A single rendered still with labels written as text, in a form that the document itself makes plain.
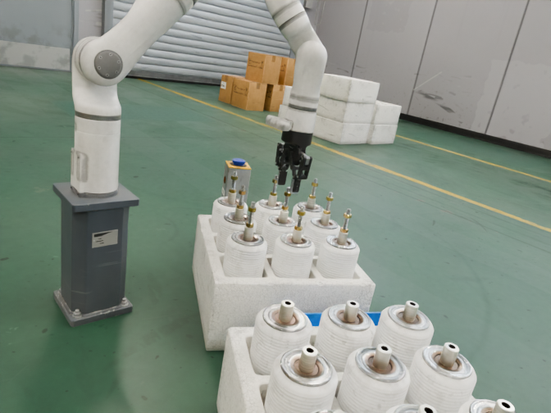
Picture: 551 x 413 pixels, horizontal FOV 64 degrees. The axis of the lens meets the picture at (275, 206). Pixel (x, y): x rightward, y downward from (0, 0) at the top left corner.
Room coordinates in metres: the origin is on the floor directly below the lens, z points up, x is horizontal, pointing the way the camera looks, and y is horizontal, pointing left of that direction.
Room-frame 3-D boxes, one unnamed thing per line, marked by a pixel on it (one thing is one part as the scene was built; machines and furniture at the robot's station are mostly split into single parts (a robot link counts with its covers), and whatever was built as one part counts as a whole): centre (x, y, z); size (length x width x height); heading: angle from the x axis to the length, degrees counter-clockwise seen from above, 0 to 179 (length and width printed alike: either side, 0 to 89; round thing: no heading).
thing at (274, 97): (5.25, 0.27, 0.15); 0.30 x 0.24 x 0.30; 44
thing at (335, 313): (0.67, -0.16, 0.25); 0.08 x 0.08 x 0.01
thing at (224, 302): (1.07, -0.03, 0.09); 0.39 x 0.39 x 0.18; 18
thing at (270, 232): (1.07, -0.02, 0.16); 0.10 x 0.10 x 0.18
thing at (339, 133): (4.01, -0.44, 0.09); 0.39 x 0.39 x 0.18; 47
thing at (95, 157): (0.93, 0.41, 0.39); 0.09 x 0.09 x 0.17; 44
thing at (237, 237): (0.92, 0.05, 0.25); 0.08 x 0.08 x 0.01
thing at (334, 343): (0.67, -0.16, 0.16); 0.10 x 0.10 x 0.18
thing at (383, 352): (0.55, -0.20, 0.26); 0.02 x 0.02 x 0.03
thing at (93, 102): (0.93, 0.41, 0.54); 0.09 x 0.09 x 0.17; 40
